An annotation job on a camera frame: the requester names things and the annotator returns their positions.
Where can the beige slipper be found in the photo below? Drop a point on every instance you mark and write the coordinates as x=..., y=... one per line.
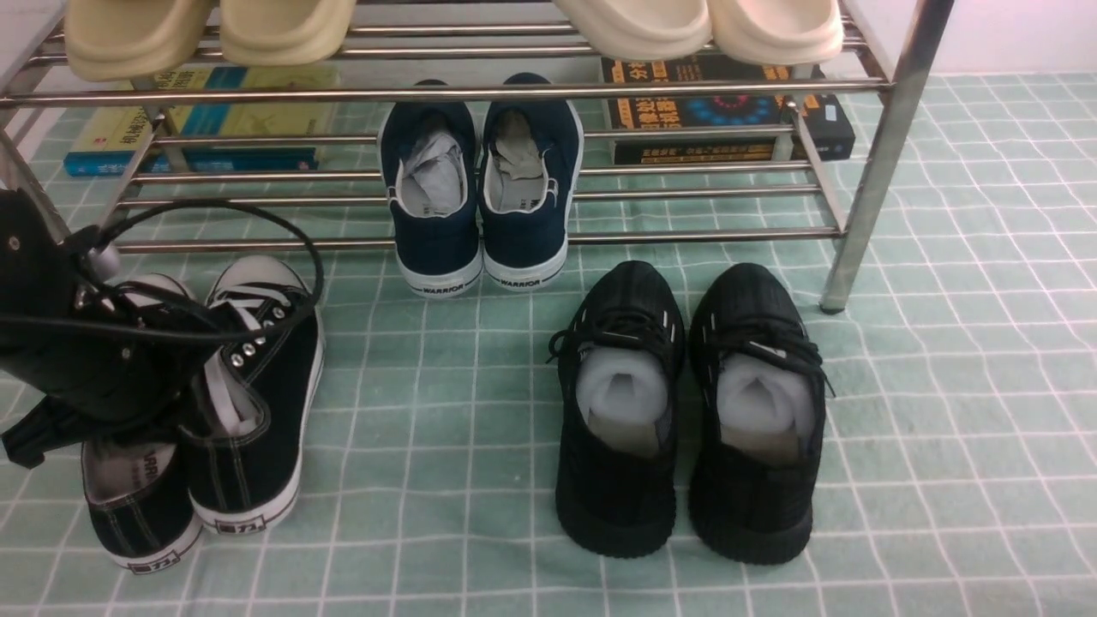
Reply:
x=283, y=33
x=118, y=40

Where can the navy sneaker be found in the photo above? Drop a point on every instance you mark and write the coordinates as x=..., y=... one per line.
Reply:
x=427, y=153
x=532, y=156

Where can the black knit sneaker right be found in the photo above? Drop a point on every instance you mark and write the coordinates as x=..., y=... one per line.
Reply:
x=763, y=417

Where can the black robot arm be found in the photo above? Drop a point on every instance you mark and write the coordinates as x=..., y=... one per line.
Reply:
x=27, y=234

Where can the navy sneaker left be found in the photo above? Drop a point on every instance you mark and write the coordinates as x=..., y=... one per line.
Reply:
x=427, y=153

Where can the metal shoe rack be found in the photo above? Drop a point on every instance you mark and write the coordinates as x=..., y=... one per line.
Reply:
x=900, y=91

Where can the black knit sneaker left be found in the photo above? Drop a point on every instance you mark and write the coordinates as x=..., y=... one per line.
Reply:
x=618, y=363

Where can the yellow blue book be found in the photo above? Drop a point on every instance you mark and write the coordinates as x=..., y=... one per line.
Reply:
x=106, y=145

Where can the cream slipper far right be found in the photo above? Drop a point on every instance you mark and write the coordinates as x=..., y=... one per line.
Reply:
x=777, y=33

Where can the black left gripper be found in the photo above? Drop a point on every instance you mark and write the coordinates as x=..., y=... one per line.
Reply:
x=113, y=362

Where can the green grid tablecloth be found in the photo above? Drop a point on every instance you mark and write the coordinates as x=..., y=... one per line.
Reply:
x=957, y=479

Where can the black orange book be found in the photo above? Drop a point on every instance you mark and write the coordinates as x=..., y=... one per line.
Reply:
x=697, y=130

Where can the black knit sneaker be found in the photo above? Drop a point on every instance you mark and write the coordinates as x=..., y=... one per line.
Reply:
x=763, y=417
x=618, y=363

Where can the navy sneaker right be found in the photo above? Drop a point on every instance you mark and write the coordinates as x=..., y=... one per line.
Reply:
x=532, y=156

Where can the cream slipper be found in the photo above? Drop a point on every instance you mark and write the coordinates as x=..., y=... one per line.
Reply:
x=640, y=31
x=777, y=33

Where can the black canvas sneaker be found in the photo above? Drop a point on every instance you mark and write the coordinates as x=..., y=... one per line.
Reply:
x=244, y=445
x=137, y=498

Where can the beige slipper far left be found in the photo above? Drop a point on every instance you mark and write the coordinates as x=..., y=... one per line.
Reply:
x=118, y=40

